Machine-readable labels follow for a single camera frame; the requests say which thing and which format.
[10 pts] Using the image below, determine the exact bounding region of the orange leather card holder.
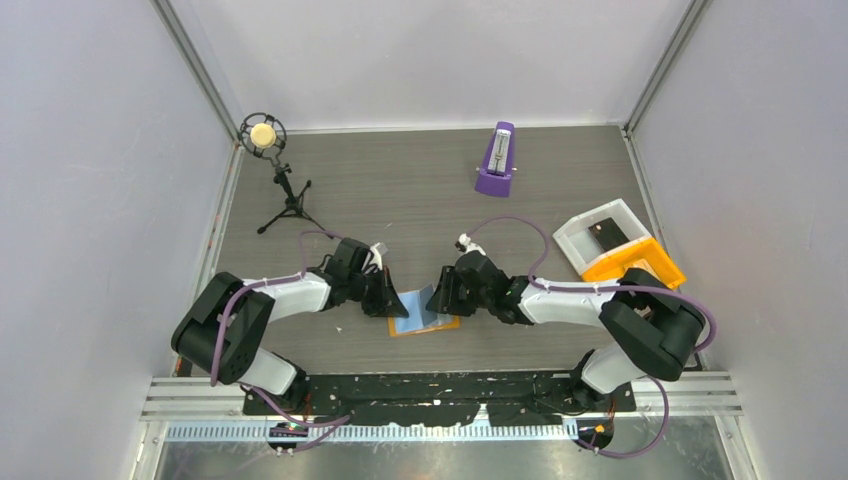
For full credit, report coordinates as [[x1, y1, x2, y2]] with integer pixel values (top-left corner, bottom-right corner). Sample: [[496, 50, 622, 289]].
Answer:
[[388, 284, 460, 337]]

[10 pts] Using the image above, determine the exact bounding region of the orange plastic bin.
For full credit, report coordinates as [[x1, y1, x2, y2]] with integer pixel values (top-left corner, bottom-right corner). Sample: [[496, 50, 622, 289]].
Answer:
[[580, 237, 687, 290]]

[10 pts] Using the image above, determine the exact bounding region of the microphone on black tripod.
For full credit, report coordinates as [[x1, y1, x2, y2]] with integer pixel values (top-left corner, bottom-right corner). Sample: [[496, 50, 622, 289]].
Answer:
[[237, 112, 323, 234]]

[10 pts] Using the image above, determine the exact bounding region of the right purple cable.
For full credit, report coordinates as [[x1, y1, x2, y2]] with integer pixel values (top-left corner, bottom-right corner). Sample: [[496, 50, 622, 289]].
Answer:
[[466, 215, 718, 460]]

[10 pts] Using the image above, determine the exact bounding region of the white plastic bin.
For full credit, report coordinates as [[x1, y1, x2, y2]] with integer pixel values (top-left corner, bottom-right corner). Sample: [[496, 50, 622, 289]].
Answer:
[[552, 199, 652, 275]]

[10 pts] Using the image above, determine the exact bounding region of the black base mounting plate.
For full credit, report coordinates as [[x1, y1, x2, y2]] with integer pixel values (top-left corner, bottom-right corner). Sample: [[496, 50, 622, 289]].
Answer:
[[243, 371, 636, 427]]

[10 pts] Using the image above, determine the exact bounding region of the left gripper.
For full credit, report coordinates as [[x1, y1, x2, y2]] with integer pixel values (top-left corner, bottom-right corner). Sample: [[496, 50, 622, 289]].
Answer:
[[347, 265, 408, 318]]

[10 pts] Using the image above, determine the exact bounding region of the aluminium frame rail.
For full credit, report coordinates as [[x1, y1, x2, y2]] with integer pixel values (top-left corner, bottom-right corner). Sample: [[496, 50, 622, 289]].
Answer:
[[626, 371, 743, 417]]

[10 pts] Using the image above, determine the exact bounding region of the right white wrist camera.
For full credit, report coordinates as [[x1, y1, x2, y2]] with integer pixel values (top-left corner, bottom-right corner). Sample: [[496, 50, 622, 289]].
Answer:
[[454, 233, 486, 256]]

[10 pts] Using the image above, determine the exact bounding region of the purple cable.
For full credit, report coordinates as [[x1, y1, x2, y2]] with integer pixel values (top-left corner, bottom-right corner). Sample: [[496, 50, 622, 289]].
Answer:
[[209, 229, 356, 453], [466, 215, 718, 460]]

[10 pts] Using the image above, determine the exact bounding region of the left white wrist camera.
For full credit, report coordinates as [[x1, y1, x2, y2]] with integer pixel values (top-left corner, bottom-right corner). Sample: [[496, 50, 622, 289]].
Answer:
[[363, 242, 388, 273]]

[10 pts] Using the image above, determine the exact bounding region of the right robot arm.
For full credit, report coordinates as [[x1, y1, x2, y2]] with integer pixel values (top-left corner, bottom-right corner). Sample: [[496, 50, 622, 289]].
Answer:
[[426, 251, 708, 411]]

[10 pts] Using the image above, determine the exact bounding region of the black device in white bin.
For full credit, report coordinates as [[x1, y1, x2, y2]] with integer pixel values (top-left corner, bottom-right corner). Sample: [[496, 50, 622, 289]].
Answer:
[[588, 217, 630, 252]]

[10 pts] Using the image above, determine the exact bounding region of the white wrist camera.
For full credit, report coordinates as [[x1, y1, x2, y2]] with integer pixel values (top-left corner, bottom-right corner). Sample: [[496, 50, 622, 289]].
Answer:
[[363, 242, 388, 273], [454, 233, 486, 256]]

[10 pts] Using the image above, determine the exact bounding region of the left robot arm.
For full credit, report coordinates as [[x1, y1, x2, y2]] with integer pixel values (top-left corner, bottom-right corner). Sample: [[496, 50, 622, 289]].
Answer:
[[171, 237, 409, 414]]

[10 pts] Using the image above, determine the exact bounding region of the purple metronome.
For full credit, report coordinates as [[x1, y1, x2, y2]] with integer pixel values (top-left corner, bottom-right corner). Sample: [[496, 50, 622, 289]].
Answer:
[[475, 121, 516, 198]]

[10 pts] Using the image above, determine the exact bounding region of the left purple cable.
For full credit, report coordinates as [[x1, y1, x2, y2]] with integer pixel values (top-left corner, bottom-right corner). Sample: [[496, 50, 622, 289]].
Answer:
[[209, 229, 356, 453]]

